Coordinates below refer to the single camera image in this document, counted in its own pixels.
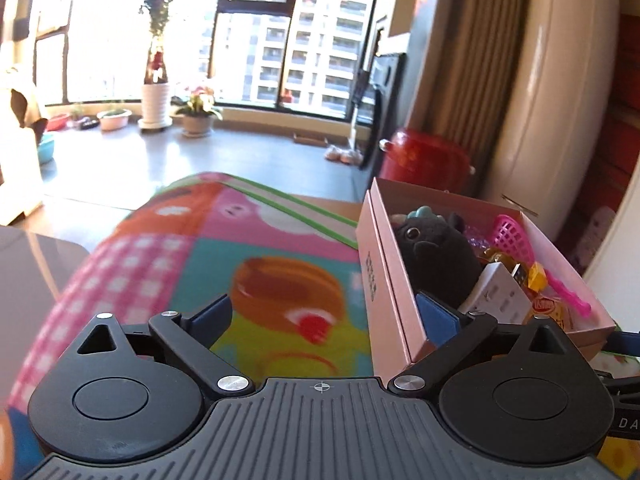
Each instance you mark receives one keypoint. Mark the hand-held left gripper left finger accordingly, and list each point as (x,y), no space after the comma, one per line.
(215,312)

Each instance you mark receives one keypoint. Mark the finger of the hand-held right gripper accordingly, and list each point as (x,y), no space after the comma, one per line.
(625,344)
(617,385)

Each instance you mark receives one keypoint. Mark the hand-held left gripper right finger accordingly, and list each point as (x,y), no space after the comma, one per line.
(440,317)

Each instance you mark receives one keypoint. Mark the black plush toy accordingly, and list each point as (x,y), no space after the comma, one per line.
(435,265)

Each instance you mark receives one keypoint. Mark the white small box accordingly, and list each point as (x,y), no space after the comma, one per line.
(492,292)

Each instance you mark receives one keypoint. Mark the pink cardboard box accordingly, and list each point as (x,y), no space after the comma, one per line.
(385,270)

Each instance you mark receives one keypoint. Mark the clear yellow cake packet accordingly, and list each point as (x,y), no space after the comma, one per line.
(547,310)

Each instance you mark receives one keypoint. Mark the golden candy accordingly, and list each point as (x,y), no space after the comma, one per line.
(502,259)

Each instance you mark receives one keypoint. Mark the yellow toy block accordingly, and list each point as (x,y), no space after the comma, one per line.
(534,276)

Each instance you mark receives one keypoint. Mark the pink plastic basket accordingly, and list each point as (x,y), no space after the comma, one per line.
(512,232)

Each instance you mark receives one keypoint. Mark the colourful play mat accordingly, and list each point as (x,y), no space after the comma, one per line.
(200,260)

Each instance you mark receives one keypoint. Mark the white panel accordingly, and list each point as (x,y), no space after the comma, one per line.
(617,260)

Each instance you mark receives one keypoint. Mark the white pink patterned cloth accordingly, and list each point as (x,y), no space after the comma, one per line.
(595,237)

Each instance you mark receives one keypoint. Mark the red round bin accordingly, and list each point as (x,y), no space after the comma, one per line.
(425,162)

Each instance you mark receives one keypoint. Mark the dark glossy table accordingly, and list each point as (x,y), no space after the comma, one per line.
(35,270)

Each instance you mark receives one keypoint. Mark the pair of pale slippers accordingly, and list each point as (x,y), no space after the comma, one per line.
(342,155)

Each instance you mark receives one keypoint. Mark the small flowering potted plant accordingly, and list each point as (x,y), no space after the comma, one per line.
(197,112)

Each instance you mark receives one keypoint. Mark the white basin planter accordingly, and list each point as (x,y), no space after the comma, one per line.
(115,120)

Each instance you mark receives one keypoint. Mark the black standing appliance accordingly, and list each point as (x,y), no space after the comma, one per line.
(385,100)

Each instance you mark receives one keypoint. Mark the tall plant in white pot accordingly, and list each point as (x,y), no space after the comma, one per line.
(156,95)

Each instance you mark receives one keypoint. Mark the beige curtain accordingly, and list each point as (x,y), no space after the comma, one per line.
(465,85)

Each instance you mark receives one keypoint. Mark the blue plastic bowl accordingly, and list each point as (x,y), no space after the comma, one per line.
(46,150)

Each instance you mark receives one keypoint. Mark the white cabinet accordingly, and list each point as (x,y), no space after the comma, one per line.
(20,170)

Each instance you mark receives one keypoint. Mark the cream standing air conditioner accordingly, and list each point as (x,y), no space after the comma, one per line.
(555,100)

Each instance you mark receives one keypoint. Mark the red plastic basin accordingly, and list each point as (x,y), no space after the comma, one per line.
(58,122)

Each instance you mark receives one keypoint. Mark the brown wooden frame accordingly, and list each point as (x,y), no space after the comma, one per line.
(622,110)

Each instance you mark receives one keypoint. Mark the black window frame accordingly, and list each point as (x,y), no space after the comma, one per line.
(287,40)

